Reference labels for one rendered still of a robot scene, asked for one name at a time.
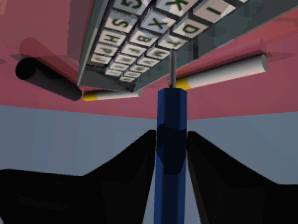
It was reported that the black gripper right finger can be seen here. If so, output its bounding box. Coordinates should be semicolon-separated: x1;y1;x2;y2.
187;131;298;224

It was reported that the black cylinder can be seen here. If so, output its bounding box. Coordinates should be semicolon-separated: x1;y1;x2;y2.
15;58;82;101

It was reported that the blue stylus with white tip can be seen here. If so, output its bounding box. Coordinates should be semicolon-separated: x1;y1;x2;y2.
154;57;187;224

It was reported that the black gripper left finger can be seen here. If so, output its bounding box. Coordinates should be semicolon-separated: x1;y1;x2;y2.
0;130;156;224

